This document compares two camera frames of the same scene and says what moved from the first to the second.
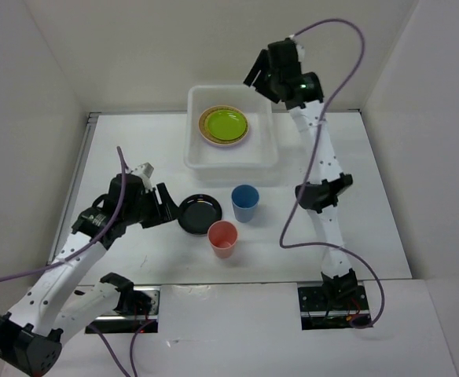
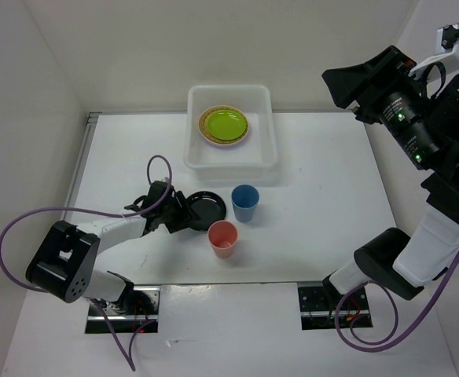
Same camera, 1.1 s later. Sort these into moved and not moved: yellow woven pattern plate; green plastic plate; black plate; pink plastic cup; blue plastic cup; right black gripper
Moved: black plate; right black gripper
Not moved: yellow woven pattern plate; green plastic plate; blue plastic cup; pink plastic cup
